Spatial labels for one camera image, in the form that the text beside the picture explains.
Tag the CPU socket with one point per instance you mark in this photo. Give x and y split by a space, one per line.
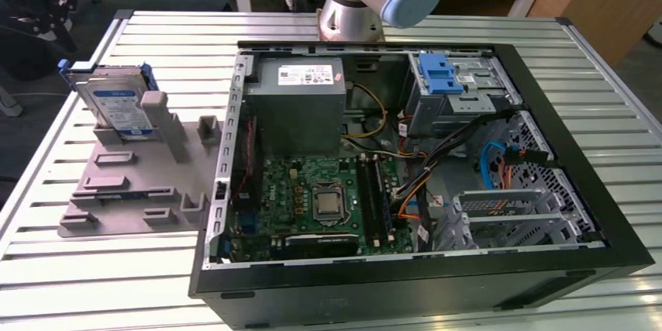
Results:
328 221

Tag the silver CPU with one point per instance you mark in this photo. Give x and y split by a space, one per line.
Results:
328 203

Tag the green Dell motherboard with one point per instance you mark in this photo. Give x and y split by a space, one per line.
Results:
289 168

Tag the grey parts rack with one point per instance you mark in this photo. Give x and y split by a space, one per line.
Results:
155 176

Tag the grey metal foot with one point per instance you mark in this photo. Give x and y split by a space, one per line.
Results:
9 104

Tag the black RAM slot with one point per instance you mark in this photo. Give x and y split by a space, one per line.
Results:
368 199

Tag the grey Dell power supply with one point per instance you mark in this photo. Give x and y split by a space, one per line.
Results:
295 114

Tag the RAM stick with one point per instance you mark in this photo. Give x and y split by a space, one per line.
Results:
384 207

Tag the wooden cabinet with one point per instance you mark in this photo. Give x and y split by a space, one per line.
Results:
610 5

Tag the hard disk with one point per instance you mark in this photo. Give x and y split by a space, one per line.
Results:
116 110

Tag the grey metal drive cage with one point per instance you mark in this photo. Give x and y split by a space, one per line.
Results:
428 114

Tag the black graphics card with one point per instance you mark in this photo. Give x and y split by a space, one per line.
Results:
320 243

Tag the silver disk bay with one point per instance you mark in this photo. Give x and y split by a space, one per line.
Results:
516 193

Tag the black open PC case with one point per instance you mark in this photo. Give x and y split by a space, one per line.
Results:
362 292

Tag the blue plastic drive latch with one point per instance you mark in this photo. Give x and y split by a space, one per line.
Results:
439 75

